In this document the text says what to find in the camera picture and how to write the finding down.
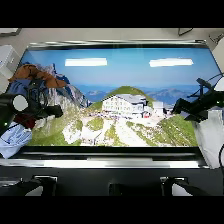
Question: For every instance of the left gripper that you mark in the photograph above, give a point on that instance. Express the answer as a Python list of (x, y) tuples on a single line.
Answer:
[(50, 111)]

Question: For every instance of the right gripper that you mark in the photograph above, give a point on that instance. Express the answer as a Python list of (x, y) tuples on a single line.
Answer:
[(186, 107)]

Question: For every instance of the light blue shirt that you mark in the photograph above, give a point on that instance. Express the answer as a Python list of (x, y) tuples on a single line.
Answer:
[(13, 140)]

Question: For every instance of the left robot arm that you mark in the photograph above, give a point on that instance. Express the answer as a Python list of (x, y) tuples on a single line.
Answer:
[(7, 111)]

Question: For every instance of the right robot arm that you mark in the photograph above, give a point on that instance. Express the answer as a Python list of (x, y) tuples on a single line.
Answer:
[(213, 133)]

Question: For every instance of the brown garment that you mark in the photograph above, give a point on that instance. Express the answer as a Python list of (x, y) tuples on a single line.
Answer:
[(36, 74)]

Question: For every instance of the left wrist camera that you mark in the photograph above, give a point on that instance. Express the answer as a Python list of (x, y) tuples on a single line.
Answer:
[(36, 91)]

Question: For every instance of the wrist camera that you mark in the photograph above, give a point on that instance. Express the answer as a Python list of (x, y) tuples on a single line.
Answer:
[(204, 86), (36, 91)]

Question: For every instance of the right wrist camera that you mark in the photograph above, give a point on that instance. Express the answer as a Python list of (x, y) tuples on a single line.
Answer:
[(204, 86)]

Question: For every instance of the silver frame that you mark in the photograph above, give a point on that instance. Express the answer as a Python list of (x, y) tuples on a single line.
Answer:
[(110, 163)]

